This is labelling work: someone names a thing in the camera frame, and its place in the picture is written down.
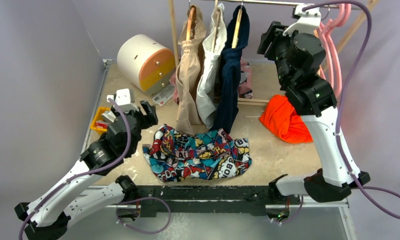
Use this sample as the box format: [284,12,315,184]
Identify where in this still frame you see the colourful comic print shorts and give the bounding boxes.
[142,124,252,183]

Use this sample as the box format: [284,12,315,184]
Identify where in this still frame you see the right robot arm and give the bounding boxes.
[257,21,370,204]

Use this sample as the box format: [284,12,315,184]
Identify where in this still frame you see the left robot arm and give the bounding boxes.
[14,100,158,240]

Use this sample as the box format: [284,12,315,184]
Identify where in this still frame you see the navy hanging shorts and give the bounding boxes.
[210,5,250,134]

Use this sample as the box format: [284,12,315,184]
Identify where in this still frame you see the beige hanging shorts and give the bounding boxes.
[175,4,206,135]

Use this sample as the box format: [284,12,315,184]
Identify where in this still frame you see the pink plastic hanger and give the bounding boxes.
[314,3,352,97]

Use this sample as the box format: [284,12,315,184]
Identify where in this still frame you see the white hanging shorts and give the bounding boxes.
[195,3,228,129]

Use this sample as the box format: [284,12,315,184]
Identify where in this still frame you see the paper label card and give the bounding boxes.
[152,84,175,106]

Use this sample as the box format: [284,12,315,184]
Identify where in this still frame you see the yellow plastic bin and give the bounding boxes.
[89,106,111,135]

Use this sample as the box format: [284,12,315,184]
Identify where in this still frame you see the white round drawer cabinet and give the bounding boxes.
[116,34,176,96]

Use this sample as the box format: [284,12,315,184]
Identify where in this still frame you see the pink patterned garment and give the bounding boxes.
[238,59,253,99]

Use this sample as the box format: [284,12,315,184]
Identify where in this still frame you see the orange garment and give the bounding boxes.
[259,94,313,144]

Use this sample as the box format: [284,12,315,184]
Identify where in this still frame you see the wooden clothes rack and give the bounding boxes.
[167,0,380,106]

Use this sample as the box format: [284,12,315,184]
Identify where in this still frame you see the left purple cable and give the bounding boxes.
[18,97,133,240]

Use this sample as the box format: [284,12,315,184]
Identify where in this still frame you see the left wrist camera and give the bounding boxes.
[106,88,139,114]

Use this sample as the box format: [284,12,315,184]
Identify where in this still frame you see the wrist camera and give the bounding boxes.
[106,88,139,114]
[282,4,321,37]

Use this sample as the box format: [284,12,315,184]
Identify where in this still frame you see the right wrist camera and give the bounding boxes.
[282,4,321,37]

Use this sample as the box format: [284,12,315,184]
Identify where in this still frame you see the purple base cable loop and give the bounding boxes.
[115,196,173,235]

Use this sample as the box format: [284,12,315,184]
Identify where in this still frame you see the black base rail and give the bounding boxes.
[136,185,287,217]

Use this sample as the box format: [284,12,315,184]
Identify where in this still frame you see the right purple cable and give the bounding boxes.
[301,0,400,221]

